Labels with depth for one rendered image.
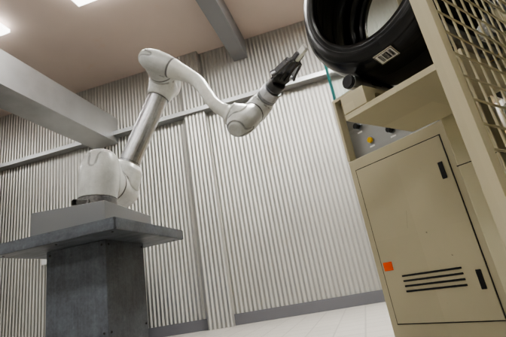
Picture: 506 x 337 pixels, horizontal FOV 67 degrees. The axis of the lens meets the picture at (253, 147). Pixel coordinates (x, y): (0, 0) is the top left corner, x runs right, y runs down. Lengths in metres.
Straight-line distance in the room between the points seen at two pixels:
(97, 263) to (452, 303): 1.39
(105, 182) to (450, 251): 1.43
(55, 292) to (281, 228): 3.34
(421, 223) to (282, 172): 3.02
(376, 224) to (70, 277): 1.36
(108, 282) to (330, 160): 3.56
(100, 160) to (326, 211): 3.28
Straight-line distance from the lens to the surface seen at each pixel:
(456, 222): 1.79
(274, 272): 4.59
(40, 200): 6.41
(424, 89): 1.15
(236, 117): 1.52
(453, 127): 1.43
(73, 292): 1.55
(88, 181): 1.65
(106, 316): 1.47
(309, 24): 1.39
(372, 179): 2.00
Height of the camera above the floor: 0.36
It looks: 20 degrees up
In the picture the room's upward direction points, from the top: 10 degrees counter-clockwise
